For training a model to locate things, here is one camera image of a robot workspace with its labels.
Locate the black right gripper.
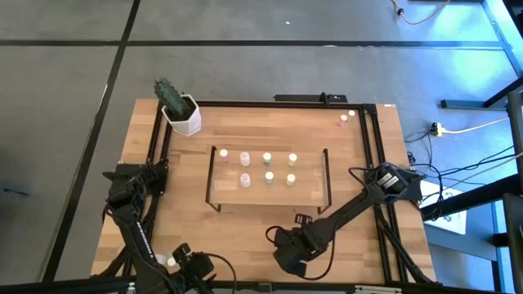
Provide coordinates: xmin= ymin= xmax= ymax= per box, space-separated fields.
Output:
xmin=273 ymin=212 xmax=330 ymax=278

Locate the white sheet with blue print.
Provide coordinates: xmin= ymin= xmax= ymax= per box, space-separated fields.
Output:
xmin=419 ymin=179 xmax=467 ymax=236

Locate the black overhead gantry bar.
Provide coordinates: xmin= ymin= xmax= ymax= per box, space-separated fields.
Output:
xmin=0 ymin=276 xmax=523 ymax=294

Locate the black floor cable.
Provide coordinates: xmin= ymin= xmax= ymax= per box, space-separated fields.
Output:
xmin=404 ymin=130 xmax=516 ymax=213

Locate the wooden shelf with black frame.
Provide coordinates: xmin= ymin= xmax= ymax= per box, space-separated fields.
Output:
xmin=203 ymin=145 xmax=333 ymax=216

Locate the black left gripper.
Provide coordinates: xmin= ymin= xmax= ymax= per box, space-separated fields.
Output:
xmin=176 ymin=243 xmax=216 ymax=287

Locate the small dark floor object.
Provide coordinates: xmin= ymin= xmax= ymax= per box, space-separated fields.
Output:
xmin=1 ymin=185 xmax=33 ymax=197

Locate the cream floor cable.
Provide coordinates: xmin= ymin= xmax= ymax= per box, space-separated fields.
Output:
xmin=443 ymin=117 xmax=511 ymax=136

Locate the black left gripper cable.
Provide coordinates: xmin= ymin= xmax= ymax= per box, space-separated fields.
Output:
xmin=203 ymin=252 xmax=239 ymax=289

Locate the grey metal foot bar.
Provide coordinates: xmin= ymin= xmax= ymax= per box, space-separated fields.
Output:
xmin=440 ymin=99 xmax=488 ymax=109

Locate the orange floor cable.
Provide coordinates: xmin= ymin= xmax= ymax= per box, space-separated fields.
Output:
xmin=390 ymin=0 xmax=451 ymax=25

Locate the green cactus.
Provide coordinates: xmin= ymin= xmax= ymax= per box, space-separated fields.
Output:
xmin=153 ymin=78 xmax=191 ymax=118

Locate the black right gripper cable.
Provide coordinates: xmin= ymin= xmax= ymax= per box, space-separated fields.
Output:
xmin=264 ymin=225 xmax=337 ymax=283

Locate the black metal stand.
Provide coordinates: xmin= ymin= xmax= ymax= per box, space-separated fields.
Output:
xmin=420 ymin=75 xmax=523 ymax=294

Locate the white faceted plant pot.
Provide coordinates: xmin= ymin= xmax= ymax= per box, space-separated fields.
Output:
xmin=161 ymin=93 xmax=203 ymax=137

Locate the black aluminium table frame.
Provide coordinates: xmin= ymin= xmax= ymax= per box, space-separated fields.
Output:
xmin=92 ymin=100 xmax=436 ymax=287

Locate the black rectangular bar device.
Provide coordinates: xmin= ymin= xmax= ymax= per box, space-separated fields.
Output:
xmin=273 ymin=93 xmax=349 ymax=104

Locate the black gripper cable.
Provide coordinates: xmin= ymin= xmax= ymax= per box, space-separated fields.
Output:
xmin=203 ymin=252 xmax=239 ymax=289
xmin=264 ymin=225 xmax=337 ymax=283

